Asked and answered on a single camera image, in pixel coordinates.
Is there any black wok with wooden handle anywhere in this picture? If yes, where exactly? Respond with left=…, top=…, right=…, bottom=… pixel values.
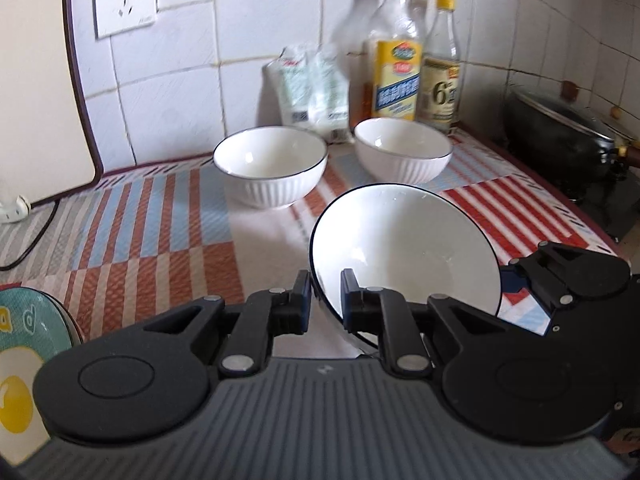
left=505, top=91, right=640, bottom=183

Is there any black gas stove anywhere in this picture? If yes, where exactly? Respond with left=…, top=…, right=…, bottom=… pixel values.
left=505, top=150, right=640, bottom=243

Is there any blue fried egg plate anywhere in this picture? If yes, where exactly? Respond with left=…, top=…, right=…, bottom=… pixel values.
left=0, top=287, right=85, bottom=466

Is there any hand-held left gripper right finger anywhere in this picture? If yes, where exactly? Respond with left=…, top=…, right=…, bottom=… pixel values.
left=340, top=269, right=507, bottom=379

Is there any yellow label cooking wine bottle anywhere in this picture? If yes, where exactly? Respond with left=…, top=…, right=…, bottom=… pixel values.
left=362, top=0, right=425, bottom=123

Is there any white ribbed bowl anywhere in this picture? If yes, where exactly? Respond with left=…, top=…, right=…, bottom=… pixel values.
left=354, top=117, right=455, bottom=186
left=213, top=126, right=329, bottom=211
left=308, top=184, right=503, bottom=356

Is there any black power cable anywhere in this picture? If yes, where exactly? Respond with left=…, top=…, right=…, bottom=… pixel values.
left=0, top=197, right=63, bottom=272

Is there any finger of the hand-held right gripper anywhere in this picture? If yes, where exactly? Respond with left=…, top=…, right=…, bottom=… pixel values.
left=501, top=241, right=634, bottom=337

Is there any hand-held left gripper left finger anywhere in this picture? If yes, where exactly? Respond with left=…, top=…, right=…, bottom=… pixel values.
left=141, top=270, right=314, bottom=379

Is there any white wall socket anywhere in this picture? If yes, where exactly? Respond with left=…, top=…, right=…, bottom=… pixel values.
left=92, top=0, right=158, bottom=40

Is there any white salt bag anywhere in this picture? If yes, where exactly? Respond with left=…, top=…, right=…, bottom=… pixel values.
left=306, top=44, right=352, bottom=142
left=265, top=45, right=315, bottom=128

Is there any clear vinegar bottle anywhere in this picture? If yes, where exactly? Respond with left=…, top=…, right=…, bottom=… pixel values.
left=419, top=0, right=462, bottom=135

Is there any small lidded pan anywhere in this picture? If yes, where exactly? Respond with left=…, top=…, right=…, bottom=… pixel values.
left=597, top=105, right=640, bottom=151

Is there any white cutting board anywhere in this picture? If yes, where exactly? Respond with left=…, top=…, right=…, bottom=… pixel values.
left=0, top=0, right=105, bottom=211

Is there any striped patchwork tablecloth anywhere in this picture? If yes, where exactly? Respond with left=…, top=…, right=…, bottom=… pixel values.
left=0, top=127, right=623, bottom=361

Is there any glass pot lid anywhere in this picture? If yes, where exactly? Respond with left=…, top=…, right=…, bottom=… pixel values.
left=507, top=80, right=617, bottom=142

